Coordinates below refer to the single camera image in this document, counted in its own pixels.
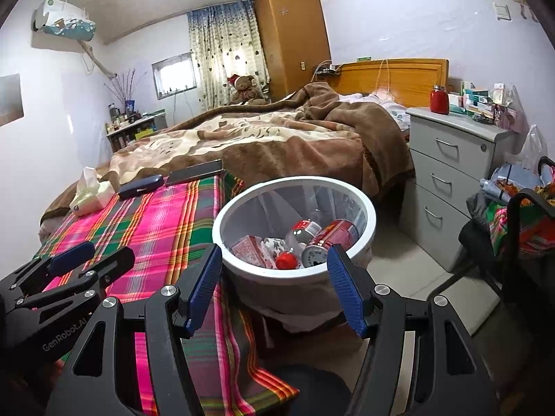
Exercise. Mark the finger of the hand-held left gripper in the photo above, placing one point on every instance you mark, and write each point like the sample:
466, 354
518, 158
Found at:
71, 258
108, 264

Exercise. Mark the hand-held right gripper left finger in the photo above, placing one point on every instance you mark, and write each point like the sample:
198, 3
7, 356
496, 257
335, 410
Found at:
203, 286

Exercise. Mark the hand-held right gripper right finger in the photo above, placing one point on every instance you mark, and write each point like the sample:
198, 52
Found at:
347, 290

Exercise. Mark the red milk can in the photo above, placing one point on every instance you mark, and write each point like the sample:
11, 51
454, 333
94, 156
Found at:
334, 236

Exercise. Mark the pink printed carton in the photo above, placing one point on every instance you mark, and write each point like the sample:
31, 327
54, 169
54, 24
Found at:
249, 249

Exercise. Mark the white round trash bin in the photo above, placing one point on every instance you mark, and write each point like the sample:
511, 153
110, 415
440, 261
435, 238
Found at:
269, 277

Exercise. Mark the clear bottle with red cap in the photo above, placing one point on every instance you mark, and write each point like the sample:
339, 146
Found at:
303, 230

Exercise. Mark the white tissue pack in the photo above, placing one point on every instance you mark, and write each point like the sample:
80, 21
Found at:
93, 199

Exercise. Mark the pink green plaid sheet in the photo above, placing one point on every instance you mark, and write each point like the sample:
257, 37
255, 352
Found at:
164, 225

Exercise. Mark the dark blue glasses case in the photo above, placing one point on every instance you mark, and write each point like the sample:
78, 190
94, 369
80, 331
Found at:
141, 186

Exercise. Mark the translucent white bin liner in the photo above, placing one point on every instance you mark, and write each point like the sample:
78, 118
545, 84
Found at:
282, 208

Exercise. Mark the black smartphone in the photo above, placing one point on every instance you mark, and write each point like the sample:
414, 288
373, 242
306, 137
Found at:
195, 172

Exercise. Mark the cluttered low shelf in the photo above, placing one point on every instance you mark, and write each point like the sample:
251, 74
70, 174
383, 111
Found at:
134, 134

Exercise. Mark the dark grey garment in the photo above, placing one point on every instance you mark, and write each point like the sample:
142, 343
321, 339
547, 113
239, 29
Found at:
475, 225

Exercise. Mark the grey drawer cabinet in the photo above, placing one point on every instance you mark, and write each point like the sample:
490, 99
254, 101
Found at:
446, 182

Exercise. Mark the brown patterned blanket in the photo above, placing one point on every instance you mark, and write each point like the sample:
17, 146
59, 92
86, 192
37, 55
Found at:
303, 147

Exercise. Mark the blue vase with branches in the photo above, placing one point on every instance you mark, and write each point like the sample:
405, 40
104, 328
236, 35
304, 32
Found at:
129, 106

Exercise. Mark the plaid cloth on chair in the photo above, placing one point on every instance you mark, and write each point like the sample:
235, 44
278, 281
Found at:
503, 225

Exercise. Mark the black chair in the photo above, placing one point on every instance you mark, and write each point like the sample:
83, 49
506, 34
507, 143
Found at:
514, 225

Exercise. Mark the pink bedding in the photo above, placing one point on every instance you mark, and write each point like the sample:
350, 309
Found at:
390, 110

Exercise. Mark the grey printed plastic package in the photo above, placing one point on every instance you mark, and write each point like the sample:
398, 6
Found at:
507, 182

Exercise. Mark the wrapped air conditioner pipe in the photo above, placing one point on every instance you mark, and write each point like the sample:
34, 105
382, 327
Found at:
97, 60

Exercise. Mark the brown teddy bear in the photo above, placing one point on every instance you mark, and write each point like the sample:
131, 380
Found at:
245, 89

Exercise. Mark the white power strip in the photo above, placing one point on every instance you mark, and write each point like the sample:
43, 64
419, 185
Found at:
329, 69

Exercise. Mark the wooden bed headboard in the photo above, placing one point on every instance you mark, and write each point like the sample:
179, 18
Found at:
416, 78

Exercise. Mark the pile of medicine boxes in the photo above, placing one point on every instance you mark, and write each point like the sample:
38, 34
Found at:
472, 97

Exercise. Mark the white plastic bag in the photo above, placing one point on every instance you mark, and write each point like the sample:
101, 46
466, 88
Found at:
531, 147

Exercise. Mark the patterned window curtain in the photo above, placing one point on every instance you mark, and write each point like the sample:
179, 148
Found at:
221, 43

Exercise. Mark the wooden wardrobe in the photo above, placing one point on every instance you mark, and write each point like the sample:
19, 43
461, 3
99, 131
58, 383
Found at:
290, 39

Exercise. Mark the silvery wall poster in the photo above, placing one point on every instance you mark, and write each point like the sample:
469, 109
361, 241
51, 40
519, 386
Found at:
11, 99

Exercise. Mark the small wall window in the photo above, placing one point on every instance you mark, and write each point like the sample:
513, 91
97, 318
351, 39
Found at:
173, 76

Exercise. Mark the wall air conditioner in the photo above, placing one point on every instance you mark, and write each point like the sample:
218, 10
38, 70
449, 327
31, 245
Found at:
65, 21

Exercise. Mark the white wall light switch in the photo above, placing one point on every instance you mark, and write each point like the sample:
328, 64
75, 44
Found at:
503, 11

